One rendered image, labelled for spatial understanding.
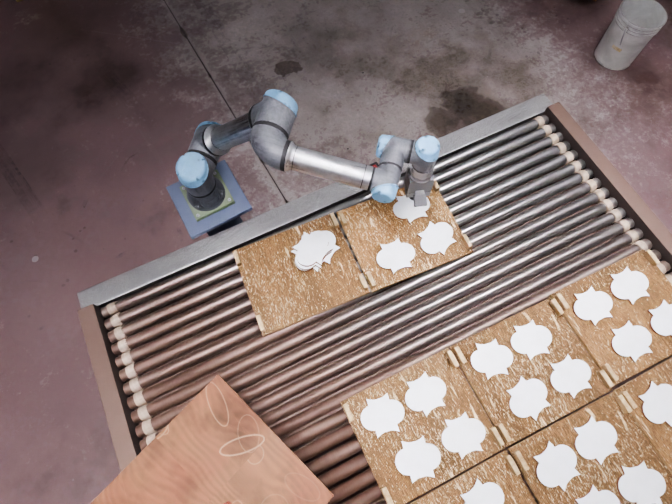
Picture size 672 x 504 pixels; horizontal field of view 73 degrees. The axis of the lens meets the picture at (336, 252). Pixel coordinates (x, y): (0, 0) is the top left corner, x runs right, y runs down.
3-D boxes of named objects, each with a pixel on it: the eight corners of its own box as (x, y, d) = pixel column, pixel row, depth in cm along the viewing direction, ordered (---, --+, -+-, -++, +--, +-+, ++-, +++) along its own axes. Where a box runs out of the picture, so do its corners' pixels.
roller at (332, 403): (156, 484, 148) (150, 486, 143) (639, 240, 177) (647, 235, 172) (161, 500, 146) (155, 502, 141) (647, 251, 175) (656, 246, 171)
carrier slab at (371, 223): (336, 213, 179) (336, 211, 177) (430, 178, 184) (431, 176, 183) (372, 293, 166) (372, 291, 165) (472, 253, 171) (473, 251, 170)
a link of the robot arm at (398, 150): (373, 158, 140) (408, 165, 139) (381, 127, 144) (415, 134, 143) (372, 171, 148) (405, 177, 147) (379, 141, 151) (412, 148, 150)
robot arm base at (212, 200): (181, 189, 187) (173, 177, 178) (214, 171, 190) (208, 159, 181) (198, 217, 183) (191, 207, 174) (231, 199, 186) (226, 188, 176)
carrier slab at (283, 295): (233, 252, 173) (232, 251, 172) (332, 214, 179) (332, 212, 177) (263, 337, 161) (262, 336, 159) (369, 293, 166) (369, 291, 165)
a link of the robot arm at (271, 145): (238, 150, 134) (399, 194, 134) (250, 120, 138) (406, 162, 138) (242, 169, 145) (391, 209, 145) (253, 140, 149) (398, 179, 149)
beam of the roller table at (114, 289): (84, 297, 174) (76, 292, 169) (538, 102, 206) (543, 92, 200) (90, 317, 171) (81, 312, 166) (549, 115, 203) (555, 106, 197)
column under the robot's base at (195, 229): (206, 259, 272) (148, 183, 192) (263, 230, 279) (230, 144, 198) (233, 313, 259) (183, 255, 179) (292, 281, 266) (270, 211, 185)
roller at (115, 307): (104, 309, 170) (98, 305, 166) (540, 118, 200) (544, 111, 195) (108, 320, 169) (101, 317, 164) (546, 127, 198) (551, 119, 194)
